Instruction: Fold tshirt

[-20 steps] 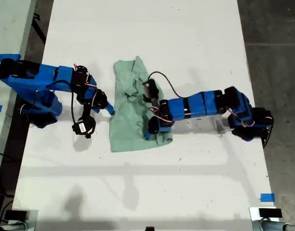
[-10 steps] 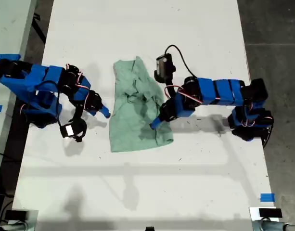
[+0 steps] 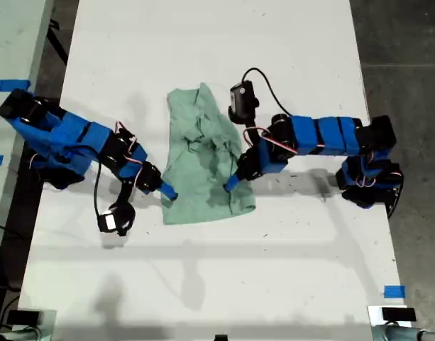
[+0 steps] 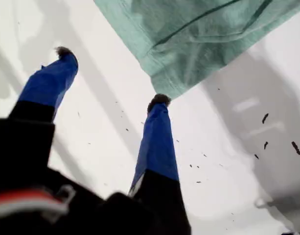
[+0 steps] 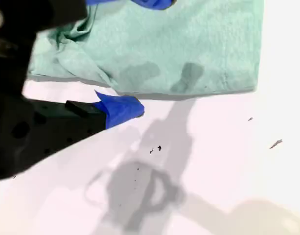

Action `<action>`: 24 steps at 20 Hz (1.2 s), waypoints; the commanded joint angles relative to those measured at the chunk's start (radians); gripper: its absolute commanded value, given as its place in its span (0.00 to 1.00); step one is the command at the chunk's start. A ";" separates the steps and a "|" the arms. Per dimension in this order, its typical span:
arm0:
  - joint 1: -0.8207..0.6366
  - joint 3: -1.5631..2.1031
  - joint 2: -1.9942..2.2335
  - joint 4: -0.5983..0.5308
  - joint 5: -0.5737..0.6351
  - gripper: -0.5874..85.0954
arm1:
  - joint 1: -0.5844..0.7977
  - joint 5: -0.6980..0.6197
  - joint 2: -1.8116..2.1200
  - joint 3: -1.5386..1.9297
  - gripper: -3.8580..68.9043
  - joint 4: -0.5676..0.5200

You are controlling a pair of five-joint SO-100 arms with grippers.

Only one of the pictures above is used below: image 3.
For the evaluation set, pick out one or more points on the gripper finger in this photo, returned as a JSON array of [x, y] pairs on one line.
[[231, 179], [235, 184], [166, 193], [171, 189]]

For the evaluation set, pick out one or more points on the pale green T-shirt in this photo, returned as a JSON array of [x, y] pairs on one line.
[[199, 170]]

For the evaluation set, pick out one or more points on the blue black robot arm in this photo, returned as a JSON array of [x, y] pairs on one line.
[[323, 136], [75, 138]]

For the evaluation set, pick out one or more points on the small black object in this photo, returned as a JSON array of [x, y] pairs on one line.
[[220, 337]]

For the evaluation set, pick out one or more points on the long blue tape strip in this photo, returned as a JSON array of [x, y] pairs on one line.
[[9, 85]]

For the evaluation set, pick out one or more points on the small black box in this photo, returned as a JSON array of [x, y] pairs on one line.
[[23, 317], [398, 314]]

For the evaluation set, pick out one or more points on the pale grey side table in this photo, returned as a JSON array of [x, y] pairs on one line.
[[11, 42]]

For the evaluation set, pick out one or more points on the grey clamp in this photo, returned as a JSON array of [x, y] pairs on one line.
[[398, 334]]

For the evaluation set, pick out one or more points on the black camera stalk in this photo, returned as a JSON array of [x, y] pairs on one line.
[[125, 192], [252, 133]]

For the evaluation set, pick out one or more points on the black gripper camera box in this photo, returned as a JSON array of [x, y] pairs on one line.
[[118, 218], [242, 101]]

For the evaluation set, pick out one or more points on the black metal frame bar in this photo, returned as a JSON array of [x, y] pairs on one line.
[[59, 46]]

